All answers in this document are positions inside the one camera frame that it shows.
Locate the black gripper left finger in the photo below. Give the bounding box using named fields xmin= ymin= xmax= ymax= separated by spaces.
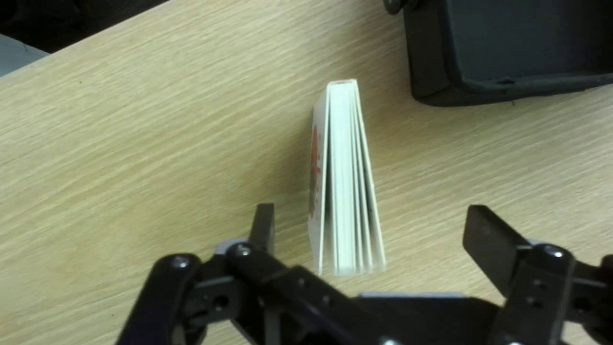
xmin=113 ymin=201 xmax=360 ymax=345

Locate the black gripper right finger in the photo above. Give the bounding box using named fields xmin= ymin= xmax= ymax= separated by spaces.
xmin=462 ymin=203 xmax=613 ymax=345

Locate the small white red board book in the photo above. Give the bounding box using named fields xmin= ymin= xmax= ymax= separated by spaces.
xmin=306 ymin=76 xmax=389 ymax=278

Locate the black square storage box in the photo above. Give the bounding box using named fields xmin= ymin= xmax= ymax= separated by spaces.
xmin=381 ymin=0 xmax=613 ymax=107

